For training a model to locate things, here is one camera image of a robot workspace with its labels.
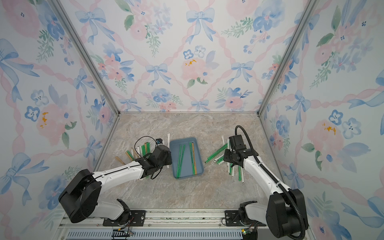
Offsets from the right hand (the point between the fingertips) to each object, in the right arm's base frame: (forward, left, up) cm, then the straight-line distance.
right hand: (230, 155), depth 87 cm
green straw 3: (+3, +23, -8) cm, 24 cm away
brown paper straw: (+8, +22, -7) cm, 24 cm away
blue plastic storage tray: (-4, +25, -8) cm, 27 cm away
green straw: (-5, +31, -8) cm, 32 cm away
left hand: (+1, +35, -1) cm, 35 cm away
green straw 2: (0, +29, -8) cm, 30 cm away
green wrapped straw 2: (-6, -6, -10) cm, 13 cm away
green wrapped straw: (+3, +61, -6) cm, 62 cm away
